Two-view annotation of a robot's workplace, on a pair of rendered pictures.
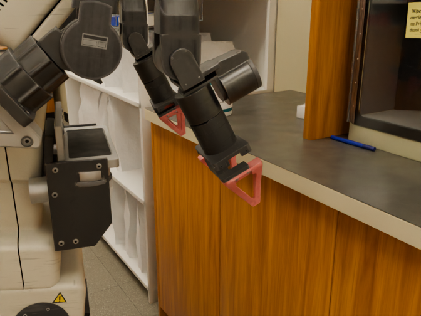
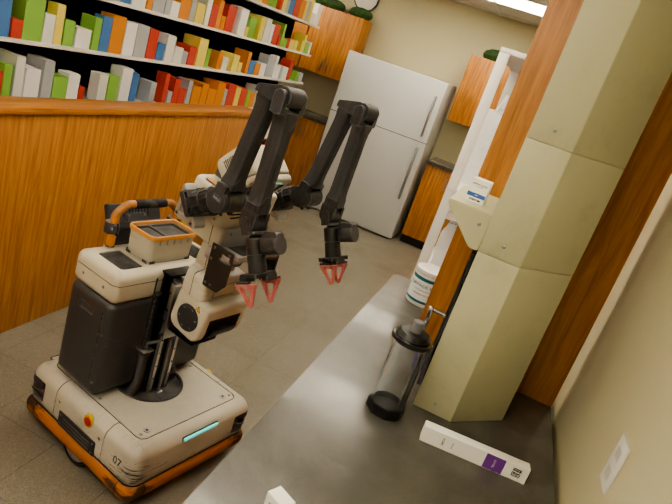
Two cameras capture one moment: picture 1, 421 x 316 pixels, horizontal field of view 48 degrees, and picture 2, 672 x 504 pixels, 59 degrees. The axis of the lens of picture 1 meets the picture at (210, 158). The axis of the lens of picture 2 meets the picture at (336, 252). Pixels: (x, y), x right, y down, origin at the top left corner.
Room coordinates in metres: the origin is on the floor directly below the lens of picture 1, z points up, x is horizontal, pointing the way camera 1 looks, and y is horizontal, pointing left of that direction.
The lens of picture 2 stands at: (-0.30, -1.33, 1.76)
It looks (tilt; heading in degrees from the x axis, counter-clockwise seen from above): 18 degrees down; 45
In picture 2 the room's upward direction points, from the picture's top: 19 degrees clockwise
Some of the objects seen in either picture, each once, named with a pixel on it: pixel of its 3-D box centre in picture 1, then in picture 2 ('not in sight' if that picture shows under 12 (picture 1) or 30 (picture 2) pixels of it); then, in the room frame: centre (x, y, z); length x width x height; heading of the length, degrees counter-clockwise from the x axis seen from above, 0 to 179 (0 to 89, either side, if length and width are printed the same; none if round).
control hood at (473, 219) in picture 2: not in sight; (470, 215); (1.06, -0.41, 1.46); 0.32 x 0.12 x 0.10; 32
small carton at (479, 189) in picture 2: not in sight; (479, 190); (1.01, -0.44, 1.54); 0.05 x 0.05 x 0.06; 28
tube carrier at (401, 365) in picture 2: not in sight; (399, 371); (0.85, -0.54, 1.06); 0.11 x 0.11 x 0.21
